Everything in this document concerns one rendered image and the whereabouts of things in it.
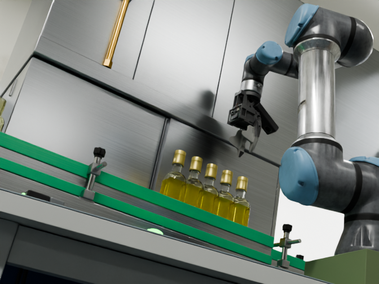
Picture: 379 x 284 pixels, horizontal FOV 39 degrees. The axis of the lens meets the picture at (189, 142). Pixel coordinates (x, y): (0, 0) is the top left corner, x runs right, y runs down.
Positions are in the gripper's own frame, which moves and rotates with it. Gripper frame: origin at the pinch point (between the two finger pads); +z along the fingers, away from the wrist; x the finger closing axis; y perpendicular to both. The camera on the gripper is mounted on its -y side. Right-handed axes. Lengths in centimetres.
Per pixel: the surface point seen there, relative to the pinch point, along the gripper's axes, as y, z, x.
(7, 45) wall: 56, -158, -288
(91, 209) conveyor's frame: 51, 39, 15
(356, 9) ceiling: -166, -229, -121
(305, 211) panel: -38.1, 5.4, -12.8
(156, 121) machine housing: 26.8, -4.7, -15.1
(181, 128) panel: 18.6, -4.7, -12.2
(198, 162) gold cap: 17.8, 10.8, 1.6
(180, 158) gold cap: 23.7, 11.8, 1.1
